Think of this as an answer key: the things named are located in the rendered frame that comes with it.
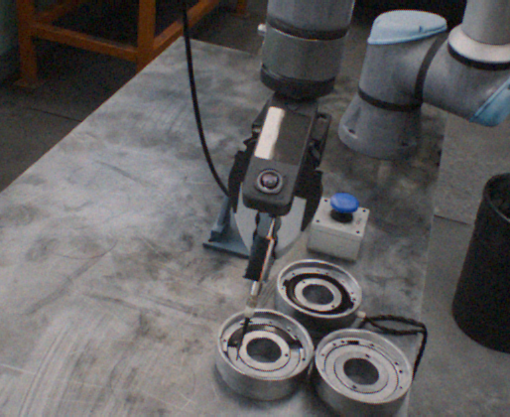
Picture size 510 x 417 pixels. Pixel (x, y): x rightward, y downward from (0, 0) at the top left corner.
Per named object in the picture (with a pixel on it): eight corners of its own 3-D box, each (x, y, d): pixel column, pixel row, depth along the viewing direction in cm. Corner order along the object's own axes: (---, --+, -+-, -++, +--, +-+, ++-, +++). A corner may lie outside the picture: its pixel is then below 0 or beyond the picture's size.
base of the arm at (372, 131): (345, 112, 136) (356, 64, 131) (423, 131, 134) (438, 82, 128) (330, 147, 124) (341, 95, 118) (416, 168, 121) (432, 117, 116)
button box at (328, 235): (355, 262, 97) (363, 234, 94) (306, 248, 98) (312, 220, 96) (364, 230, 104) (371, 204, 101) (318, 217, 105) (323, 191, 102)
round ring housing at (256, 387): (229, 414, 73) (234, 387, 71) (202, 342, 81) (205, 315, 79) (320, 396, 77) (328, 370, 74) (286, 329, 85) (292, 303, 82)
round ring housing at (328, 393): (415, 429, 75) (425, 403, 73) (318, 428, 73) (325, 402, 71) (388, 354, 83) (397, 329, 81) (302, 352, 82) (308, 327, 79)
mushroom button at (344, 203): (349, 239, 97) (357, 209, 95) (321, 231, 98) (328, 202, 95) (354, 223, 101) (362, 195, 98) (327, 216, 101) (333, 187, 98)
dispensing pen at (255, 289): (220, 356, 74) (262, 201, 74) (227, 349, 78) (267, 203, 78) (240, 362, 73) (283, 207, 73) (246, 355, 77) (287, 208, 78)
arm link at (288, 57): (340, 47, 60) (249, 26, 61) (330, 96, 63) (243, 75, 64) (354, 20, 66) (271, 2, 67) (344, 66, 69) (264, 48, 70)
